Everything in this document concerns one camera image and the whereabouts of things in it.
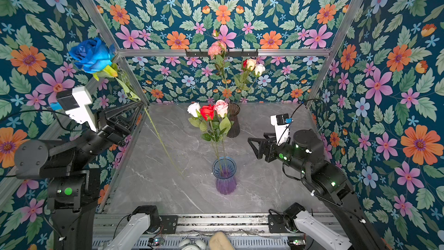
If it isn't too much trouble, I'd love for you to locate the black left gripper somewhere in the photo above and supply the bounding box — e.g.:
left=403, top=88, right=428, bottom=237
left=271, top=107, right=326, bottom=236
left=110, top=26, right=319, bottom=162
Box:
left=69, top=103, right=140, bottom=171

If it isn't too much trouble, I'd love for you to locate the purple ribbed glass vase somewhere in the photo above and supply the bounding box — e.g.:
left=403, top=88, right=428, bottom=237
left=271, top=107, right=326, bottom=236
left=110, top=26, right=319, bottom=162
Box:
left=212, top=157, right=237, bottom=195

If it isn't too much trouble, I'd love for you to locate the smoky brown ribbed glass vase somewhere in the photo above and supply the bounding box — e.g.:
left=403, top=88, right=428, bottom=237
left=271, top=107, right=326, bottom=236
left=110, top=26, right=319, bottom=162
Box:
left=227, top=103, right=241, bottom=138

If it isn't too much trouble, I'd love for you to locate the small pink rose stem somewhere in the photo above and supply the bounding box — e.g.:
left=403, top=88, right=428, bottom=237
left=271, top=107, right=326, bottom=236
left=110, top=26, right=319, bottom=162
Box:
left=214, top=100, right=231, bottom=160

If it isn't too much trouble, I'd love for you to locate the blue rose stem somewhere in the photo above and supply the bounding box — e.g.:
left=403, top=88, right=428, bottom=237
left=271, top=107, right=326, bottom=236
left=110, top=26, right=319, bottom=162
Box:
left=68, top=37, right=183, bottom=176

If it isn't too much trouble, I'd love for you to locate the white rose stem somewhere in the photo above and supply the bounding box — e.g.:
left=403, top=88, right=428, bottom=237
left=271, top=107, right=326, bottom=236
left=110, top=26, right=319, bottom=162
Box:
left=186, top=102, right=219, bottom=160
left=242, top=62, right=265, bottom=101

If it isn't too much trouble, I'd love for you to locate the cream rose stem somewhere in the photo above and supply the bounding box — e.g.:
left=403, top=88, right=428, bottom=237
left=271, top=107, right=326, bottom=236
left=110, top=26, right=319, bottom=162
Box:
left=235, top=59, right=257, bottom=103

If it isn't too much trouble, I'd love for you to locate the pink peony flower stem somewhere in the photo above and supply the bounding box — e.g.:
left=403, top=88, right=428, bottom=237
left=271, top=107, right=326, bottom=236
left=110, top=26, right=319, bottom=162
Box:
left=208, top=30, right=231, bottom=103

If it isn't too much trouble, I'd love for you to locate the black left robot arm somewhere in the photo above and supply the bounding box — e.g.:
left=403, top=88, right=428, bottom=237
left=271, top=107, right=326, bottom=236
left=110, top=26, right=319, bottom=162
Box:
left=15, top=102, right=145, bottom=250

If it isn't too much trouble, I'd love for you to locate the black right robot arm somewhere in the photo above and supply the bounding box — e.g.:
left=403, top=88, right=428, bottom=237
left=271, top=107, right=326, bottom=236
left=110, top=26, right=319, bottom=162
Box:
left=247, top=130, right=387, bottom=250

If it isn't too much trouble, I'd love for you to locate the beige sponge block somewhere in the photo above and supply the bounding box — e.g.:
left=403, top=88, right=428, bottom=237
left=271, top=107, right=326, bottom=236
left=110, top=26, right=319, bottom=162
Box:
left=208, top=231, right=235, bottom=250

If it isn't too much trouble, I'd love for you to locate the silver twin bell alarm clock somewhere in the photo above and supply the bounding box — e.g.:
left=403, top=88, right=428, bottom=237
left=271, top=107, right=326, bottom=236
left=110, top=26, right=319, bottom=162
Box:
left=178, top=231, right=207, bottom=250

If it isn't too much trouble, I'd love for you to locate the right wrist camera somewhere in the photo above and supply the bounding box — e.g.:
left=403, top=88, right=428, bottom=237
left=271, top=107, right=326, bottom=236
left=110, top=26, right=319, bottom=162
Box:
left=270, top=113, right=293, bottom=145

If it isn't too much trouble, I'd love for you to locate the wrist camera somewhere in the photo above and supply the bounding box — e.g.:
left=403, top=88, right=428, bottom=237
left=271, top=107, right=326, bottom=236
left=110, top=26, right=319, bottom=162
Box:
left=270, top=113, right=293, bottom=145
left=50, top=86, right=97, bottom=131

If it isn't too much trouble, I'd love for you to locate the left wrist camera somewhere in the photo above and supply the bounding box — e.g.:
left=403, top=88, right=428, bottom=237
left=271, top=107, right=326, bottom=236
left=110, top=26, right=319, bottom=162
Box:
left=50, top=86, right=97, bottom=131

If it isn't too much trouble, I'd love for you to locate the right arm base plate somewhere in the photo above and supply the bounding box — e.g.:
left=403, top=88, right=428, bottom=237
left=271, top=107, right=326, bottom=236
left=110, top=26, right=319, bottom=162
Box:
left=268, top=209, right=298, bottom=233

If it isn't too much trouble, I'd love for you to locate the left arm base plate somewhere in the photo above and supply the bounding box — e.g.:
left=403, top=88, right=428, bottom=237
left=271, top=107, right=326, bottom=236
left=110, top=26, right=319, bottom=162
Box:
left=159, top=215, right=179, bottom=234

